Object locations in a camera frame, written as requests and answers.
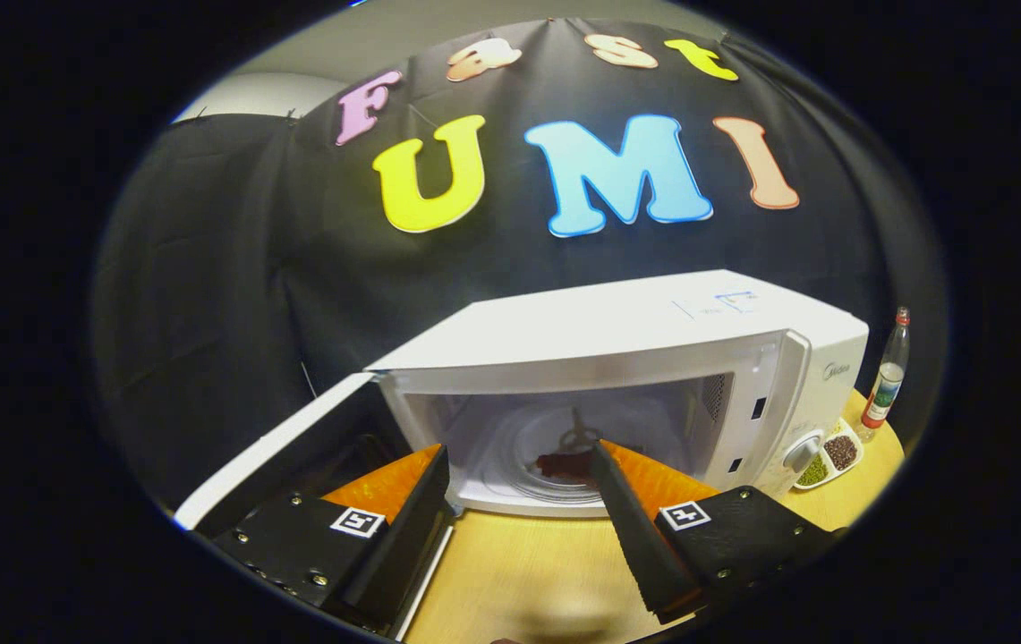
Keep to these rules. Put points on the clear plastic water bottle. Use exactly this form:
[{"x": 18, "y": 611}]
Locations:
[{"x": 886, "y": 385}]

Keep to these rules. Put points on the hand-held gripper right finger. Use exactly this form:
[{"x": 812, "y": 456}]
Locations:
[{"x": 640, "y": 546}]

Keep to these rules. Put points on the black backdrop cloth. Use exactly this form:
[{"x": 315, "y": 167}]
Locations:
[{"x": 233, "y": 268}]

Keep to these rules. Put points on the white divided bean dish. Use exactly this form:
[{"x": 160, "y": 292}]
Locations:
[{"x": 828, "y": 461}]

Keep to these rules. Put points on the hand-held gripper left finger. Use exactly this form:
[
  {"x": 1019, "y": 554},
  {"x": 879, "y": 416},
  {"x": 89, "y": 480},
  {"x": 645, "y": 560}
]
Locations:
[{"x": 398, "y": 546}]

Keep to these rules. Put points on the white toaster oven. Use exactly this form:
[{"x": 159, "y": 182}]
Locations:
[{"x": 599, "y": 322}]

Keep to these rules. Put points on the glass turntable plate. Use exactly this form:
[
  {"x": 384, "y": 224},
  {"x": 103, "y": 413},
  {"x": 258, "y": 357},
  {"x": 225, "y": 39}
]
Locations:
[{"x": 519, "y": 465}]

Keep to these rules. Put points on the dark red meat slice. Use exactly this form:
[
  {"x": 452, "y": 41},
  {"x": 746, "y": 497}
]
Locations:
[{"x": 564, "y": 465}]

